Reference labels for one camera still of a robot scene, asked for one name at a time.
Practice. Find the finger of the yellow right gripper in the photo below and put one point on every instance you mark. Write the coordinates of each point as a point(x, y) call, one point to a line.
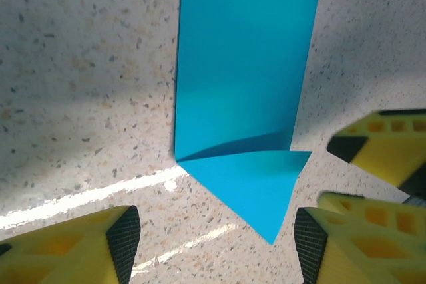
point(382, 154)
point(362, 209)

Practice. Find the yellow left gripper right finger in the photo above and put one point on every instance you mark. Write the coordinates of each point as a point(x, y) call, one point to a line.
point(359, 257)

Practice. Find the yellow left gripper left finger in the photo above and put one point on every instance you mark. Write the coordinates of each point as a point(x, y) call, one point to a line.
point(60, 257)

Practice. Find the blue paper sheet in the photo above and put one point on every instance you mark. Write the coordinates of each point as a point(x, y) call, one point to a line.
point(239, 64)

